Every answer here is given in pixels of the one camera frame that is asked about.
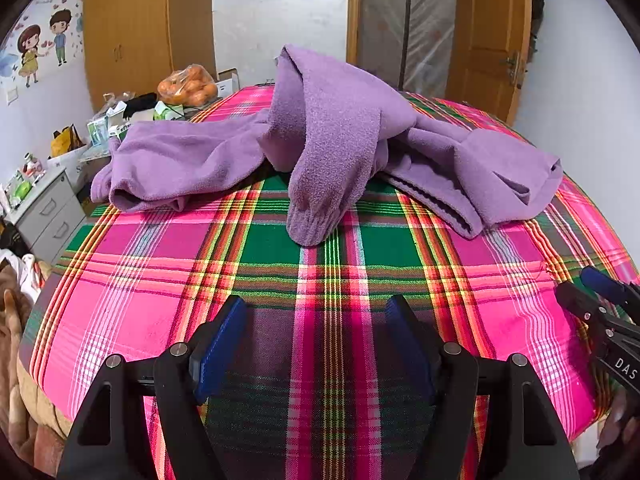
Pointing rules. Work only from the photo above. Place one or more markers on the pink green plaid blanket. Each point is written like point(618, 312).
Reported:
point(150, 280)

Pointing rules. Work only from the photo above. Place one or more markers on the white cardboard box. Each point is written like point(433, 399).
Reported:
point(229, 82)

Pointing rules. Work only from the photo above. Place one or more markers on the white wall switch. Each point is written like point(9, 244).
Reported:
point(12, 96)

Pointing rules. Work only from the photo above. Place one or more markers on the yellow bag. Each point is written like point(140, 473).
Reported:
point(67, 140)

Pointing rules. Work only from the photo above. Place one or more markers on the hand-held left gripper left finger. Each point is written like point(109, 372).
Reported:
point(220, 345)

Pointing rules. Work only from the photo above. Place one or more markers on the wooden wardrobe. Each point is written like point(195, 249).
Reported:
point(125, 35)

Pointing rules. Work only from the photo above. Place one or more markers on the cartoon couple wall sticker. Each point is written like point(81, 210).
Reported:
point(35, 50)

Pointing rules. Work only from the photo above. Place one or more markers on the white storage box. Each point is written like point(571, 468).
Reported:
point(75, 165)

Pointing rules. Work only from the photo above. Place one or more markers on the person's right hand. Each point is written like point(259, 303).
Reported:
point(616, 430)

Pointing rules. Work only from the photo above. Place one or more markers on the green tissue pack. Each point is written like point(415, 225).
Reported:
point(167, 111)

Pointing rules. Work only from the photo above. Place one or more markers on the wooden door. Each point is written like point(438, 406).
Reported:
point(487, 35)

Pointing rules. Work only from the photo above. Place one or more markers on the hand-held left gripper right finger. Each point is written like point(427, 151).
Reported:
point(410, 345)

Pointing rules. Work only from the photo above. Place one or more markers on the purple fleece pants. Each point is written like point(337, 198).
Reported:
point(325, 125)

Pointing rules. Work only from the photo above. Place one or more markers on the plastic doorway curtain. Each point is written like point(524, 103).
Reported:
point(405, 20)

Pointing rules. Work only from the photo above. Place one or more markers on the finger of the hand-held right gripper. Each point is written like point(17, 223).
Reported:
point(582, 310)
point(602, 282)

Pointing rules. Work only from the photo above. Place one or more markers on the black cloth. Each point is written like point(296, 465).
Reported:
point(140, 104)

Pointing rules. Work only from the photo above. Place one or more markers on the bag of oranges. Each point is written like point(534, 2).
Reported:
point(187, 87)

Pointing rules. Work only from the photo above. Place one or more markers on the grey drawer cabinet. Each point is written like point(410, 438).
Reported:
point(45, 210)

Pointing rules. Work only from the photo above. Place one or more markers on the brown plush blanket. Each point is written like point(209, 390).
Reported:
point(10, 320)

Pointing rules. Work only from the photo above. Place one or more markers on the dark hanging clothing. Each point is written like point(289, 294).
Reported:
point(536, 5)

